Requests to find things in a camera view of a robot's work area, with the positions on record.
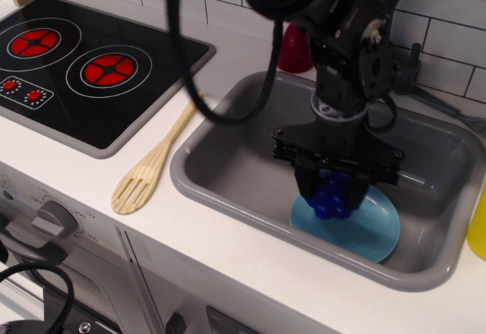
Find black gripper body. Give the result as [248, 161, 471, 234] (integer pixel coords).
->
[271, 120, 405, 184]

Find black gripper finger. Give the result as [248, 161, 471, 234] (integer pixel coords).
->
[295, 161, 320, 200]
[345, 175, 371, 211]

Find blue toy blueberries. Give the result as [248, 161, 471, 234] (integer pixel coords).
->
[308, 172, 351, 220]

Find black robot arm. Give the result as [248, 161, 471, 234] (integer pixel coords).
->
[246, 0, 403, 210]

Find light blue plate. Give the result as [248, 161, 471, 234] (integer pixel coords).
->
[289, 186, 401, 263]

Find grey plastic sink basin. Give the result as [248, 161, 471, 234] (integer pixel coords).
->
[170, 73, 485, 291]

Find red conical toy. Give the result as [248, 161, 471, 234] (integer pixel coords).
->
[278, 23, 314, 74]

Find yellow bottle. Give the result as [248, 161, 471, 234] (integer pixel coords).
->
[466, 188, 486, 260]

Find wooden slotted spatula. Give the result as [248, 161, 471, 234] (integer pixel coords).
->
[111, 101, 197, 215]

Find black toy stove top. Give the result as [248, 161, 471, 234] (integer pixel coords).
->
[0, 0, 216, 160]

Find grey oven knob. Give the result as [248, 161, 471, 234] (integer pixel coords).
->
[31, 200, 78, 239]

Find black cable lower left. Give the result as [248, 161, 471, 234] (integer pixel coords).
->
[0, 261, 75, 334]

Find grey oven door handle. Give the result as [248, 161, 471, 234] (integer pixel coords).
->
[1, 215, 73, 266]

